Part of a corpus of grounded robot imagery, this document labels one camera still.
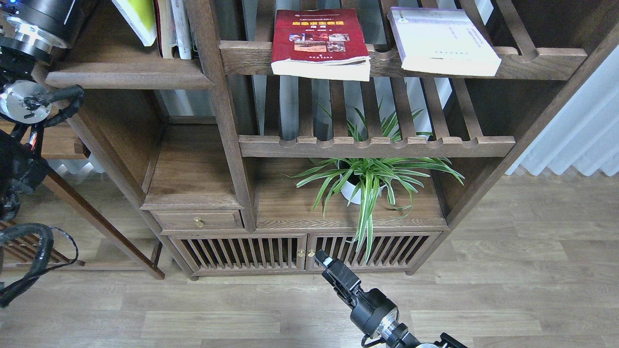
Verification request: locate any white upright book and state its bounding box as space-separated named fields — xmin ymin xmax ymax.
xmin=172 ymin=0 xmax=193 ymax=60

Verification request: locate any yellow green cover book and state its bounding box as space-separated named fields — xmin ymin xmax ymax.
xmin=112 ymin=0 xmax=157 ymax=46

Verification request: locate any beige upright book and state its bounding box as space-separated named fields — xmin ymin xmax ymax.
xmin=158 ymin=0 xmax=177 ymax=59

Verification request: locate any dark red upright book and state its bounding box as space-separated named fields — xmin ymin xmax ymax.
xmin=153 ymin=0 xmax=163 ymax=58

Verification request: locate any white plant pot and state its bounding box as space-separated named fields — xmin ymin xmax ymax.
xmin=341 ymin=174 xmax=387 ymax=205

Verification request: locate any wooden slatted rack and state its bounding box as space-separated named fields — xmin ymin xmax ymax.
xmin=0 ymin=220 xmax=86 ymax=269

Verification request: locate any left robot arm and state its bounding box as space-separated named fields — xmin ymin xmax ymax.
xmin=0 ymin=0 xmax=87 ymax=221

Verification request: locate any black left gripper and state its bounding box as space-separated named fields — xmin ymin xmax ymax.
xmin=7 ymin=0 xmax=80 ymax=37

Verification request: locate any red cover book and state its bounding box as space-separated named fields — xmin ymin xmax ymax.
xmin=270 ymin=8 xmax=370 ymax=82

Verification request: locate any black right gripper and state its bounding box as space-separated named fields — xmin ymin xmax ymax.
xmin=314 ymin=249 xmax=399 ymax=339

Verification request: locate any brass drawer knob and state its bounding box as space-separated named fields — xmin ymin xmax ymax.
xmin=194 ymin=217 xmax=204 ymax=228

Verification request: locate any dark wooden bookshelf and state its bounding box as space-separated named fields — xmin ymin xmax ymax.
xmin=41 ymin=0 xmax=618 ymax=279

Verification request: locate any white lavender book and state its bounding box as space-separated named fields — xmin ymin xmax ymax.
xmin=388 ymin=7 xmax=502 ymax=77

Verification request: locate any white curtain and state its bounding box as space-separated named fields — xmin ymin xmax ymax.
xmin=506 ymin=48 xmax=619 ymax=176

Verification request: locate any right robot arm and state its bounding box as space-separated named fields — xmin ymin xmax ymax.
xmin=314 ymin=249 xmax=464 ymax=348

